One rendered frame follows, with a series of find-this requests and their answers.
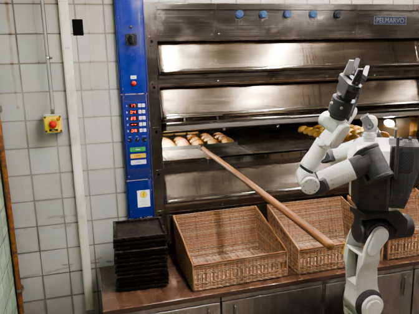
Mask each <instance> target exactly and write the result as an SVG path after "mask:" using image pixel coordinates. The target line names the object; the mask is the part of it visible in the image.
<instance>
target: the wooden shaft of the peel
mask: <svg viewBox="0 0 419 314"><path fill-rule="evenodd" d="M201 149H202V150H203V151H204V152H205V153H206V154H207V155H209V156H210V157H212V158H213V159H214V160H215V161H217V162H218V163H219V164H220V165H221V166H223V167H224V168H226V169H227V170H228V171H229V172H230V173H232V174H233V175H234V176H236V177H237V178H238V179H239V180H241V181H242V182H243V183H244V184H245V185H247V186H248V187H249V188H251V189H252V190H253V191H254V192H256V193H257V194H258V195H260V196H261V197H262V198H263V199H265V200H266V201H267V202H268V203H269V204H271V205H272V206H274V207H275V208H276V209H277V210H278V211H280V212H281V213H283V214H284V215H285V216H286V217H287V218H289V219H290V220H291V221H292V222H294V223H295V224H296V225H298V226H299V227H300V228H301V229H302V230H304V231H305V232H306V233H308V234H309V235H310V236H311V237H313V238H314V239H315V240H316V241H317V242H319V243H320V244H322V245H323V246H324V247H325V248H326V249H328V250H333V249H334V248H335V244H334V242H333V241H331V240H330V239H329V238H328V237H326V236H325V235H323V234H322V233H321V232H319V231H318V230H317V229H315V228H314V227H312V226H311V225H310V224H309V223H307V222H306V221H305V220H303V219H302V218H300V217H299V216H298V215H297V214H295V213H294V212H292V211H291V210H290V209H288V208H287V207H286V206H284V205H283V204H281V203H280V202H279V201H278V200H276V199H275V198H273V197H272V196H271V195H270V194H268V193H267V192H265V191H264V190H263V189H261V188H260V187H259V186H257V185H256V184H254V183H253V182H252V181H251V180H249V179H248V178H247V177H245V176H244V175H242V174H241V173H240V172H239V171H237V170H236V169H234V168H233V167H232V166H230V165H229V164H228V163H226V162H225V161H223V160H222V159H221V158H220V157H218V156H217V155H215V154H214V153H213V152H212V151H210V150H209V149H207V148H206V147H205V146H202V147H201Z"/></svg>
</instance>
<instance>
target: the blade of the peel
mask: <svg viewBox="0 0 419 314"><path fill-rule="evenodd" d="M204 145H205V147H206V148H213V147H222V146H237V145H238V142H237V141H234V142H227V143H210V144H204ZM162 148H163V151H171V150H187V149H197V148H198V145H184V146H167V147H162Z"/></svg>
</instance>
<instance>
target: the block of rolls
mask: <svg viewBox="0 0 419 314"><path fill-rule="evenodd" d="M349 126H350V130H349V133H348V134H347V136H346V137H345V139H344V140H348V141H351V140H354V139H356V138H359V137H360V135H361V134H362V133H363V132H364V131H365V130H364V129H363V128H362V127H360V126H357V125H355V126H354V125H352V124H350V125H349ZM324 130H325V128H324V127H322V126H321V125H315V126H314V127H313V128H312V127H307V126H304V125H303V126H300V127H299V128H298V132H299V133H303V134H308V135H309V136H314V137H315V138H317V137H320V135H321V134H322V132H323V131H324ZM380 133H381V135H382V136H383V138H389V137H390V136H389V134H388V133H387V132H384V131H380ZM343 142H344V141H343Z"/></svg>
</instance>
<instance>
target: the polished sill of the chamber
mask: <svg viewBox="0 0 419 314"><path fill-rule="evenodd" d="M309 150H310V149H304V150H289V151H274V152H266V153H251V154H243V155H228V156H219V157H220V158H221V159H222V160H223V161H225V162H226V163H242V162H250V161H264V160H271V159H285V158H299V157H304V156H305V155H306V153H307V152H308V151H309ZM214 164H219V163H218V162H217V161H215V160H214V159H213V158H212V157H205V158H190V159H175V160H167V161H163V169H170V168H184V167H192V166H206V165H214Z"/></svg>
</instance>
